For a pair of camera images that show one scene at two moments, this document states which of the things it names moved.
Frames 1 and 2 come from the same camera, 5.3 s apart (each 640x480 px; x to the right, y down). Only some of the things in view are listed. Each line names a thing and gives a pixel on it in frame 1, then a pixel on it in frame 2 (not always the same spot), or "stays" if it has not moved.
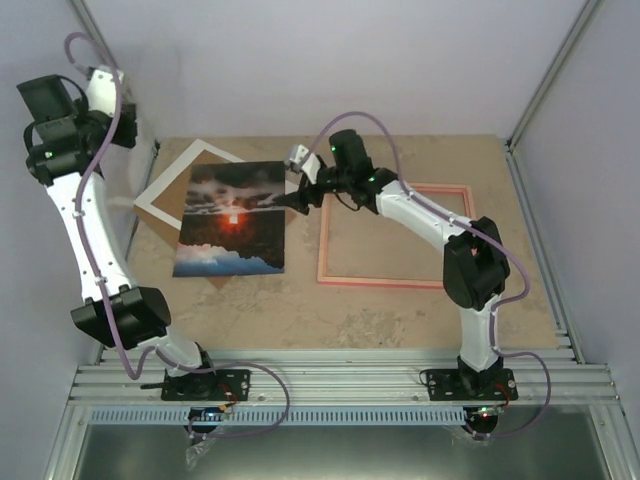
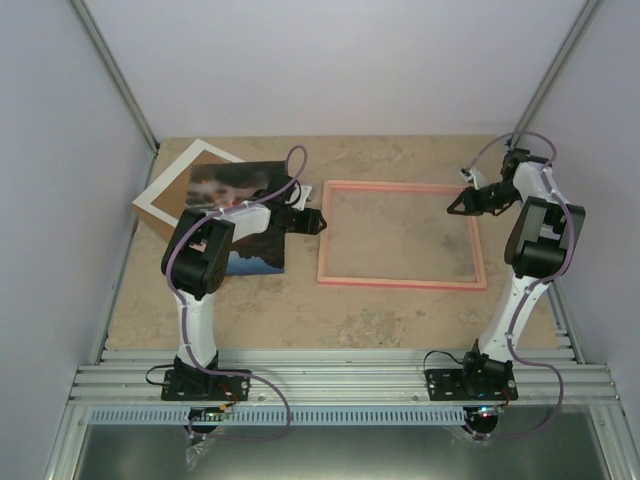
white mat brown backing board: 163,203 stays
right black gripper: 301,203 to 462,198
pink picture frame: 436,283 stays
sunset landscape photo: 229,222 stays
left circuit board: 197,412 stays
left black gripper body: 127,138 to 308,226
